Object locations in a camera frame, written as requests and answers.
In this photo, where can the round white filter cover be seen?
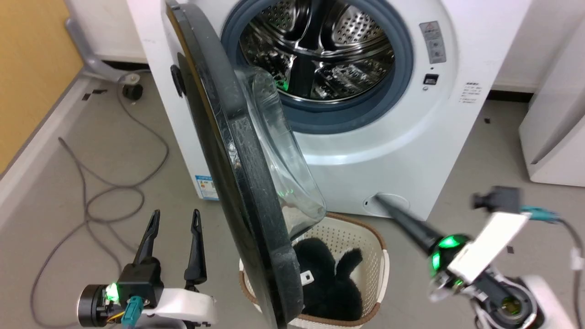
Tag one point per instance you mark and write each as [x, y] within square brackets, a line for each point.
[396, 204]

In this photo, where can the blue energy label sticker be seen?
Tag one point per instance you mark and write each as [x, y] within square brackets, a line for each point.
[207, 187]

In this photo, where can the white front-loading washing machine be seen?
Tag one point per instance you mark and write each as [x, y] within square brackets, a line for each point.
[411, 151]

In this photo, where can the black door hinge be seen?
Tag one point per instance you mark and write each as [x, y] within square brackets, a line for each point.
[177, 81]

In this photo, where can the white tag on plush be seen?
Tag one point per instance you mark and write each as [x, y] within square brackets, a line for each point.
[306, 278]

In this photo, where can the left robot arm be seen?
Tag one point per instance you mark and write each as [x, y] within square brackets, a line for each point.
[91, 306]

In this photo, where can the cream perforated laundry basket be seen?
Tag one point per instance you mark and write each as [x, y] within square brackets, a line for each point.
[361, 233]

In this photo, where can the stainless steel washer drum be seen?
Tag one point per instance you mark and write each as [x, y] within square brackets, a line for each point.
[347, 45]

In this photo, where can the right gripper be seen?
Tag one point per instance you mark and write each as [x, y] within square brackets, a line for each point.
[484, 249]

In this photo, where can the white cabinet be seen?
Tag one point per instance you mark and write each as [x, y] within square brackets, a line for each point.
[557, 137]

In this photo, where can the grey warning sticker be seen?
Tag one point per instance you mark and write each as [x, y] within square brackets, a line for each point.
[433, 42]

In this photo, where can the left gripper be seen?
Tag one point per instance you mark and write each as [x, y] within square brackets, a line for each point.
[141, 281]

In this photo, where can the black round glass washer door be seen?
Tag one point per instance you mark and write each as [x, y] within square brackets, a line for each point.
[219, 137]

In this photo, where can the black plush toy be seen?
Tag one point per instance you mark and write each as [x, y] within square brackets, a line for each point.
[329, 285]

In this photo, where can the grey rubber door gasket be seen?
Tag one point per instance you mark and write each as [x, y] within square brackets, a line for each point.
[343, 119]

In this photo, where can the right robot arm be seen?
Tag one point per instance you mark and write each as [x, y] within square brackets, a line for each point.
[544, 294]

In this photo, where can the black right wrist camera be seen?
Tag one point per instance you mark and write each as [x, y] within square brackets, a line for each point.
[500, 198]

